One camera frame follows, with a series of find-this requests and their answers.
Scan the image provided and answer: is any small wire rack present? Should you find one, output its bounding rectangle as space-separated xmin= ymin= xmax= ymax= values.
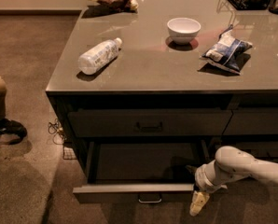
xmin=63 ymin=143 xmax=76 ymax=160

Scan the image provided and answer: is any white plastic bottle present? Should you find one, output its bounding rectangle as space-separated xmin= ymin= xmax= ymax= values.
xmin=77 ymin=37 xmax=122 ymax=75

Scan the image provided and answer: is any black sneaker far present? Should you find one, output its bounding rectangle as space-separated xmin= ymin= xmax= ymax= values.
xmin=0 ymin=119 xmax=27 ymax=138

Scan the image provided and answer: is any tangled cable on floor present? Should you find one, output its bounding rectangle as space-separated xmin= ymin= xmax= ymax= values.
xmin=47 ymin=119 xmax=66 ymax=146

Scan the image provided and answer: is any blue white snack bag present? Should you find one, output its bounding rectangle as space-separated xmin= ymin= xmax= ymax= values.
xmin=201 ymin=24 xmax=253 ymax=75

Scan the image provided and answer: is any white ceramic bowl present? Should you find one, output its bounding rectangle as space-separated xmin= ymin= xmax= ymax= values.
xmin=167 ymin=18 xmax=201 ymax=45

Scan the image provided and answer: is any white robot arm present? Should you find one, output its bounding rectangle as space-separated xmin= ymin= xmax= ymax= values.
xmin=186 ymin=146 xmax=278 ymax=217

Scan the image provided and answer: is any dark cabinet counter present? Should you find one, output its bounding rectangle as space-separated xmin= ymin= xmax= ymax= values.
xmin=47 ymin=0 xmax=278 ymax=172

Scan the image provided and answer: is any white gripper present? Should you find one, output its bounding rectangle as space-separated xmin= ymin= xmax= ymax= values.
xmin=186 ymin=163 xmax=222 ymax=217

